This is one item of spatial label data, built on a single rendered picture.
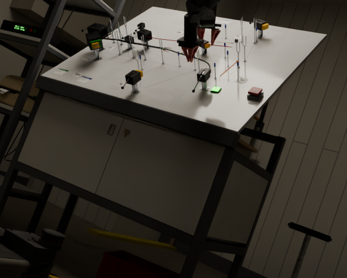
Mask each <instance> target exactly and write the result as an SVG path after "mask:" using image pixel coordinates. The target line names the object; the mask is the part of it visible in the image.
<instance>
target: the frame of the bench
mask: <svg viewBox="0 0 347 278"><path fill-rule="evenodd" d="M45 92H46V91H44V90H41V89H40V90H39V93H38V96H37V97H36V100H35V103H34V105H33V108H32V110H31V113H30V115H29V118H28V120H27V122H26V125H25V128H24V130H23V133H22V135H21V138H20V140H19V143H18V145H17V148H16V150H15V152H14V155H13V158H12V160H11V163H10V165H9V168H8V170H7V172H6V175H5V177H4V180H3V183H2V185H1V188H0V216H1V214H2V211H3V209H4V206H5V204H6V202H7V199H8V196H9V194H10V191H11V189H12V186H13V184H14V181H15V179H16V177H17V174H18V172H19V171H21V172H23V173H25V174H28V175H30V176H32V177H35V178H37V179H39V180H42V181H44V182H46V183H48V184H51V185H53V186H55V187H57V188H60V189H62V190H64V191H66V192H68V193H71V194H70V197H69V199H68V201H67V204H66V207H65V210H64V212H63V214H62V217H61V220H60V222H59V224H58V228H57V230H56V231H58V232H60V233H62V234H65V231H66V228H67V226H68V223H69V221H70V218H71V216H72V213H73V210H74V208H75V205H76V203H77V200H78V198H79V197H80V198H83V199H85V200H87V201H89V202H92V203H94V204H96V205H98V206H101V207H103V208H105V209H107V210H110V211H112V212H114V213H117V214H119V215H121V216H124V217H126V218H128V219H130V220H133V221H135V222H137V223H139V224H142V225H144V226H146V227H148V228H151V229H153V230H155V231H157V232H160V233H162V234H165V235H166V236H169V237H171V238H174V239H176V240H178V241H180V242H183V243H185V244H187V245H190V248H189V251H188V254H187V256H186V259H185V262H184V265H183V268H182V270H181V273H180V275H179V278H192V276H193V273H194V270H195V268H196V265H197V262H198V259H199V257H200V254H201V251H202V250H208V251H213V252H221V253H228V254H235V257H234V260H233V263H232V266H231V269H230V271H229V274H228V277H227V278H238V275H239V272H240V270H241V267H242V264H243V261H244V258H245V255H246V253H247V250H248V247H249V244H250V241H251V238H252V236H253V233H254V230H255V227H256V225H257V221H258V219H259V216H260V213H261V210H262V208H263V204H264V201H265V199H266V196H267V193H268V191H269V188H270V184H271V182H272V179H273V175H272V174H271V173H269V172H268V171H266V170H265V169H263V168H262V167H260V166H259V165H257V164H256V163H254V162H253V161H251V160H250V159H248V158H247V157H245V156H244V155H242V154H241V153H239V152H238V151H236V150H235V149H233V148H229V147H226V149H225V152H224V154H223V157H222V160H221V163H220V166H219V168H218V171H217V174H216V176H215V179H214V182H213V185H212V188H211V190H210V193H209V196H208V198H207V201H206V204H205V207H204V210H203V212H202V215H201V218H200V221H199V224H198V226H197V229H196V231H195V234H194V236H192V235H190V234H188V233H185V232H183V231H181V230H178V229H176V228H174V227H171V226H169V225H167V224H164V223H162V222H160V221H157V220H155V219H152V218H150V217H148V216H145V215H143V214H141V213H138V212H136V211H134V210H131V209H129V208H127V207H124V206H122V205H119V204H117V203H115V202H112V201H110V200H108V199H105V198H103V197H101V196H98V195H96V194H94V193H91V192H89V191H86V190H84V189H82V188H79V187H77V186H75V185H72V184H70V183H68V182H66V181H63V180H61V179H59V178H56V177H53V176H52V175H49V174H46V173H44V172H42V171H40V170H37V169H35V168H33V167H30V166H28V165H26V164H23V163H21V162H18V158H19V156H20V153H21V151H22V148H23V146H24V143H25V140H26V138H27V136H28V133H29V131H30V128H31V126H32V123H33V121H34V118H35V115H36V113H37V111H38V108H39V106H40V103H41V101H42V98H43V96H44V93H45ZM234 161H236V162H238V163H240V164H241V165H243V166H245V167H246V168H248V169H250V170H251V171H253V172H255V173H256V174H258V175H260V176H261V177H263V178H264V179H266V180H268V184H267V187H266V189H265V193H264V196H263V198H262V201H261V204H260V207H259V210H258V213H257V216H256V218H255V221H254V224H253V227H252V230H251V232H250V235H249V238H248V241H247V243H246V244H244V243H239V245H237V244H232V243H226V242H220V241H216V240H211V239H206V237H207V234H208V232H209V229H210V226H211V224H212V220H213V218H214V215H215V212H216V210H217V207H218V204H219V201H220V198H221V196H222V193H223V190H224V188H225V185H226V182H227V179H228V176H229V173H230V171H231V168H232V165H233V162H234Z"/></svg>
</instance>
